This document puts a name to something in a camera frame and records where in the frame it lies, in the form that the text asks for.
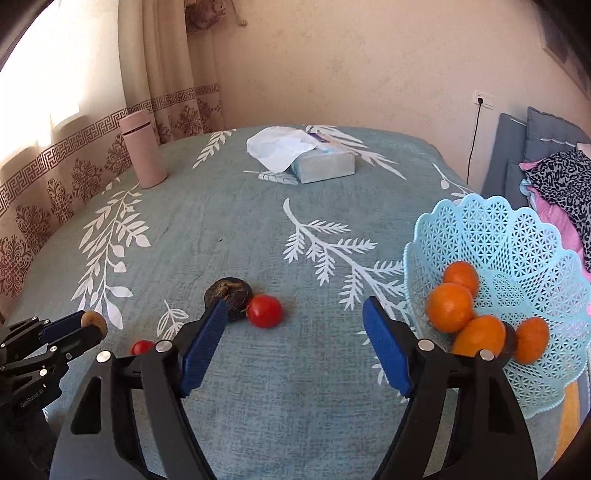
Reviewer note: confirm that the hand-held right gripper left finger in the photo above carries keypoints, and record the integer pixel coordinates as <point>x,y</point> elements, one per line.
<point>203,350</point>

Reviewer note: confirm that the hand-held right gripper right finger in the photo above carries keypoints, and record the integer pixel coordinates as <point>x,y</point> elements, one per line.
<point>388,350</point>

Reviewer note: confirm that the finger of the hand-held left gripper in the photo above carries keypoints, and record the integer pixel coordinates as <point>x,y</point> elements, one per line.
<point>74,346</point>
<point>62,327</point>

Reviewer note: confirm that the brown longan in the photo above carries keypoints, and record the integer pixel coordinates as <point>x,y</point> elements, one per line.
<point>94,322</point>

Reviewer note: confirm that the red tomato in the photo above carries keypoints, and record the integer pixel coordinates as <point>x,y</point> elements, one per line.
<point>264,311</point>
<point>142,347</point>

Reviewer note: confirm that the dark brown mangosteen with stem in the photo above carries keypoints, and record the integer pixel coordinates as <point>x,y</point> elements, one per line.
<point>235,290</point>

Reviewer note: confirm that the large round orange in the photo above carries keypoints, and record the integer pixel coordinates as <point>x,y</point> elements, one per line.
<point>450,308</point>

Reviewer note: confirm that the oval orange kumquat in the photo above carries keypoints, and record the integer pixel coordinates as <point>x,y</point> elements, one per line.
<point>480,336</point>

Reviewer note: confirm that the small orange tangerine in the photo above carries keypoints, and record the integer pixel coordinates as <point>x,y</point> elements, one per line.
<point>532,340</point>
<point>461,276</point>

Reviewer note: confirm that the dark brown round fruit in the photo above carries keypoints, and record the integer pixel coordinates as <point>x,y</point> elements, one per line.
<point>508,341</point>

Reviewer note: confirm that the light blue plastic basket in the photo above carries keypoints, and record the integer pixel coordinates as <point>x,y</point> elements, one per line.
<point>508,249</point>

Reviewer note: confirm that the teal leaf print tablecloth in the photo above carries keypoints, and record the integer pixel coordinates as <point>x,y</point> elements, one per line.
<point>286,230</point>

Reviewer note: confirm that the beige patterned curtain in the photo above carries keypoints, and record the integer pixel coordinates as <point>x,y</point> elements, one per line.
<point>69,161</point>

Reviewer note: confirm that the light blue tissue box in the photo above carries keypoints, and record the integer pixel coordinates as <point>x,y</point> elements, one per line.
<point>328,166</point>

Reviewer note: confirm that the pink bottle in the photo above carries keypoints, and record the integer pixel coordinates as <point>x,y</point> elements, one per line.
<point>143,147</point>

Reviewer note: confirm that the pink cloth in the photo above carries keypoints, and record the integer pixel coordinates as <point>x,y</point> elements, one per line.
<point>554,217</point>

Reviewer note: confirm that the grey cushion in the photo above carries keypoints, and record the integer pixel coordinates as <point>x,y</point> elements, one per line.
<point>554,134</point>
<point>503,152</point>

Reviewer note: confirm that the leopard print cloth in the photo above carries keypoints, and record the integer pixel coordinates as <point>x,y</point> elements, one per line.
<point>565,184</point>

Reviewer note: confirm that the white wall socket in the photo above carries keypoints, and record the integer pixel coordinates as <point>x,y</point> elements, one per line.
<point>484,99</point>

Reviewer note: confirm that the wall picture frame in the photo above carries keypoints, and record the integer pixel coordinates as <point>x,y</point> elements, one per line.
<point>558,41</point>

